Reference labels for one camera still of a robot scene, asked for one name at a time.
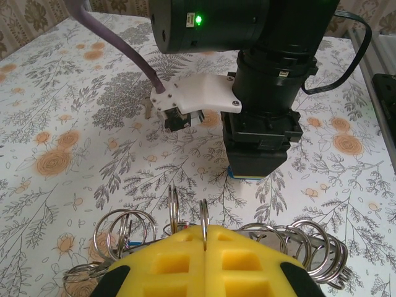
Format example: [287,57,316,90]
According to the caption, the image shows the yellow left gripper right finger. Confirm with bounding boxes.
[205,224,326,297]

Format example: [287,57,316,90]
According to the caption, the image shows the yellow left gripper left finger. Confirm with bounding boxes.
[92,224,206,297]

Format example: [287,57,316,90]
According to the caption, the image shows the silver split ring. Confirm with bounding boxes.
[199,199,212,251]
[107,211,158,259]
[93,209,139,260]
[168,184,181,233]
[289,220,340,278]

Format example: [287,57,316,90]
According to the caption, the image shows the floral patterned tablecloth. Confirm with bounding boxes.
[0,11,396,297]

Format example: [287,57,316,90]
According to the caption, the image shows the thin black right gripper cable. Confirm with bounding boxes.
[301,9,374,95]

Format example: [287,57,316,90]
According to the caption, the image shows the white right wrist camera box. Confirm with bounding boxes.
[150,74,243,133]

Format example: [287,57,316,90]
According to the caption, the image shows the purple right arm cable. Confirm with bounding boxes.
[66,0,170,95]

